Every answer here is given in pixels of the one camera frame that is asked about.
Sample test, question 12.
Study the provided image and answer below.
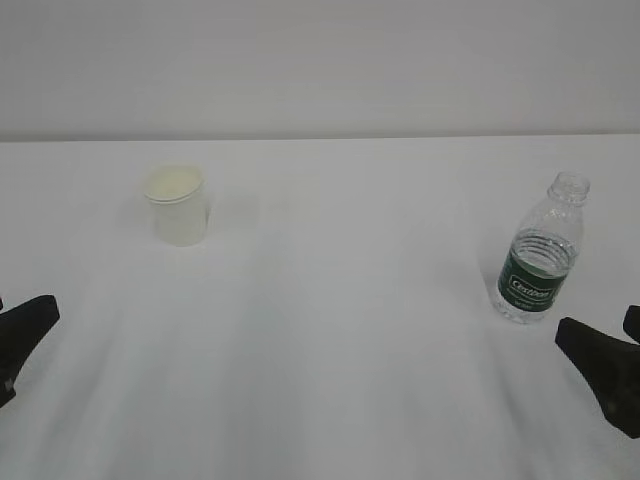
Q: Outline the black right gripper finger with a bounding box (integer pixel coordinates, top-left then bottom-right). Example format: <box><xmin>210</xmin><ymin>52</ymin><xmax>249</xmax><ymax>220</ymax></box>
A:
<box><xmin>555</xmin><ymin>317</ymin><xmax>639</xmax><ymax>439</ymax></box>
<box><xmin>623</xmin><ymin>305</ymin><xmax>640</xmax><ymax>342</ymax></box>

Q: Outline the clear green-label water bottle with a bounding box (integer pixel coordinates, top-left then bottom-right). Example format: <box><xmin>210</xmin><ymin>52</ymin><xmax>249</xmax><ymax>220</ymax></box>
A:
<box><xmin>492</xmin><ymin>172</ymin><xmax>591</xmax><ymax>324</ymax></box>

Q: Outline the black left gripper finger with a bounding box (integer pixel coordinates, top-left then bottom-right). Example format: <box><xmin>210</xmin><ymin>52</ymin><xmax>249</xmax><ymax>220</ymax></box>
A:
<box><xmin>0</xmin><ymin>295</ymin><xmax>60</xmax><ymax>407</ymax></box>

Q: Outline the white paper cup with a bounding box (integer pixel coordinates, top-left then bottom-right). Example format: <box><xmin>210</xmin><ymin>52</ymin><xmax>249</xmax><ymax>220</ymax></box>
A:
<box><xmin>148</xmin><ymin>190</ymin><xmax>209</xmax><ymax>247</ymax></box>
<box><xmin>144</xmin><ymin>165</ymin><xmax>204</xmax><ymax>203</ymax></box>

